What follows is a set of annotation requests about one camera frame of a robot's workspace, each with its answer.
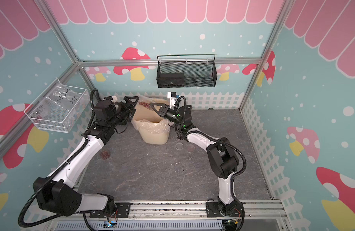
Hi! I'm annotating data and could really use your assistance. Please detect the clear tea jar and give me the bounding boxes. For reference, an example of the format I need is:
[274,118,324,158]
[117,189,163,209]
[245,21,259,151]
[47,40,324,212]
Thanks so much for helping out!
[138,98,152,110]
[100,151,110,160]

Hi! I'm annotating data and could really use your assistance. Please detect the clear plastic bag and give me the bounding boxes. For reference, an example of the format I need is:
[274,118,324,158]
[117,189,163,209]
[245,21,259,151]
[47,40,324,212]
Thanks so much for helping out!
[35,81,91,128]

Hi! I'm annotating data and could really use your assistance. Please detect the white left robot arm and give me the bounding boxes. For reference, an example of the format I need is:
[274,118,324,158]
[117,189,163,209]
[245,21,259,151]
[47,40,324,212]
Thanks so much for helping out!
[34,96,139,217]

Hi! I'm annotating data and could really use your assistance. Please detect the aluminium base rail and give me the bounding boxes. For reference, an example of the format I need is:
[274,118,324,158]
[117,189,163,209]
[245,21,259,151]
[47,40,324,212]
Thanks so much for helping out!
[46,199,292,231]

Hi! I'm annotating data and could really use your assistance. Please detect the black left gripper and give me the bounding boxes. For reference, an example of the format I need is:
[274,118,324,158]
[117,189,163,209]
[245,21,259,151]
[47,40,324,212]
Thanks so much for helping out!
[108,96,139,128]

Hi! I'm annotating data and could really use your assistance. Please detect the white wire wall basket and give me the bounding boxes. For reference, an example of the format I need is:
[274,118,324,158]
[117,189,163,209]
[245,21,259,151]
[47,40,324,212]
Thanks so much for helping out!
[23,78,91,134]

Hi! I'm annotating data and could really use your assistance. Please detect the black box in basket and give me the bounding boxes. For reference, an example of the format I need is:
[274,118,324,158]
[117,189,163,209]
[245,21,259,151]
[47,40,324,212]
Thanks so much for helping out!
[157,73,185,88]

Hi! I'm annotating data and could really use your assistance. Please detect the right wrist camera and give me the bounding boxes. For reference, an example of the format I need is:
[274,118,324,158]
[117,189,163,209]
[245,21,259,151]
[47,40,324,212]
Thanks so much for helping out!
[167,91,179,109]

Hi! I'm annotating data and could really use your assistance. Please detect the clear plastic bin liner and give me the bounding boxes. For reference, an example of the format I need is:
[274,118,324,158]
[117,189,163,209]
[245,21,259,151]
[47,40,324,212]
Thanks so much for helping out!
[131,94,170,134]

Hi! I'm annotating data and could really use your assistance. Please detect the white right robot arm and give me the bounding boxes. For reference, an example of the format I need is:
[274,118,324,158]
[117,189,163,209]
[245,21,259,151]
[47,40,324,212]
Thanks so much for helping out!
[150,103,240,216]

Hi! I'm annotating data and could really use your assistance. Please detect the black wire mesh basket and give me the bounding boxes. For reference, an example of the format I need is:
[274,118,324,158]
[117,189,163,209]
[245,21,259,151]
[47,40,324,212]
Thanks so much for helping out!
[157,54,218,88]

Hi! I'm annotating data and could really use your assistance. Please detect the cream plastic trash bin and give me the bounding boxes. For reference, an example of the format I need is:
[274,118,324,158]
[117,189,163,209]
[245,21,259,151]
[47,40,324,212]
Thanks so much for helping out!
[131,95,170,145]

